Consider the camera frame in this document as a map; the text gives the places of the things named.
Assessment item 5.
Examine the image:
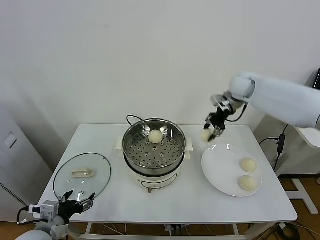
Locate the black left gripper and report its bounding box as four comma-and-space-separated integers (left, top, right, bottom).
57, 189, 96, 218

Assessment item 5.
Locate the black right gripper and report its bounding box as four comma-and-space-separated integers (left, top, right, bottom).
204, 103, 238, 142

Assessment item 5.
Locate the white steamed baozi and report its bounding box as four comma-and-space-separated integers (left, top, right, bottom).
237, 174, 258, 192
148, 129, 163, 145
199, 129, 215, 143
239, 157, 258, 173

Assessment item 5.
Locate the glass lid with cream handle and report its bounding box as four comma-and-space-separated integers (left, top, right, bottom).
52, 152, 112, 200

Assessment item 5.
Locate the stainless steel steamer basket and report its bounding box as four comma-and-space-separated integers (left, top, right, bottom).
115, 119, 195, 171

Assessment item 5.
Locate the white round plate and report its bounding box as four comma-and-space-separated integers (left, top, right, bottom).
201, 143, 263, 198

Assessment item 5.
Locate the black usb hub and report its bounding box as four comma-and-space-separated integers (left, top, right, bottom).
277, 134, 286, 154

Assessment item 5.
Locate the light grey cabinet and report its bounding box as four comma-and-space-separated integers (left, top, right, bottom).
0, 101, 55, 223

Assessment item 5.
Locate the cream electric cooker base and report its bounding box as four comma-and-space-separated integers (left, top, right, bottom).
122, 149, 192, 195

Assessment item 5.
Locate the white power strip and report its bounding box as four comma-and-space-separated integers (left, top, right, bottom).
164, 224, 187, 235

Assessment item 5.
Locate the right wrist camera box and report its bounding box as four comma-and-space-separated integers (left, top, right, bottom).
210, 93, 230, 107

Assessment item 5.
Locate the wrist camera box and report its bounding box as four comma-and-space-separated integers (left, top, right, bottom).
28, 200, 60, 221
210, 93, 230, 107

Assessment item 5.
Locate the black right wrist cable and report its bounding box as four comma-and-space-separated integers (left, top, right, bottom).
224, 104, 248, 123

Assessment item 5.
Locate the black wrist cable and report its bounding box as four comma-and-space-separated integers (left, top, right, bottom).
224, 104, 248, 123
16, 206, 47, 225

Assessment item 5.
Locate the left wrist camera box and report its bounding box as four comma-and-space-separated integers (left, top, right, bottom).
28, 200, 60, 221

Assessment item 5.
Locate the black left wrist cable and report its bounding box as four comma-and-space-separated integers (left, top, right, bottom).
16, 206, 47, 225

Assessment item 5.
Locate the black cooker power cord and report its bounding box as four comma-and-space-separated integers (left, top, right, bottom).
126, 114, 143, 128

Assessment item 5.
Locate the white table frame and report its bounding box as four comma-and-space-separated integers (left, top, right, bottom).
67, 221, 276, 240

